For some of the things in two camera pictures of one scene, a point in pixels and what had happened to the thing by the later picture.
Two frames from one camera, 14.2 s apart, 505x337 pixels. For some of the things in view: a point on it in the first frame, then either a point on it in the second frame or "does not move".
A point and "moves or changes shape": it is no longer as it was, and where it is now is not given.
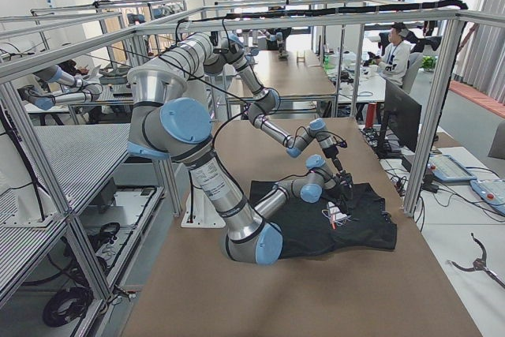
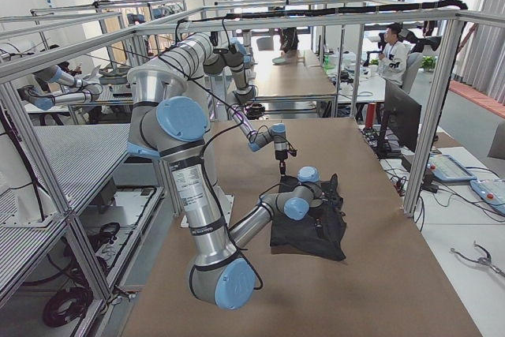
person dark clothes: (277, 38) to (289, 42)
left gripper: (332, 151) to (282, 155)
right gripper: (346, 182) to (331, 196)
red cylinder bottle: (371, 115) does not move
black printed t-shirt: (321, 228) moves or changes shape
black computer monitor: (403, 117) does not move
